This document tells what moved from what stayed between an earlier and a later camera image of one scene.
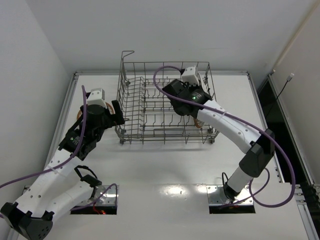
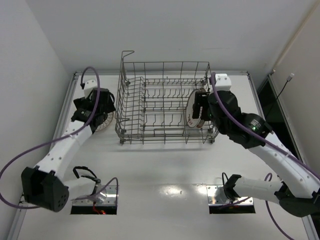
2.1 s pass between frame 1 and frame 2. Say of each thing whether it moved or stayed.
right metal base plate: stayed
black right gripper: moved
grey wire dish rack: stayed
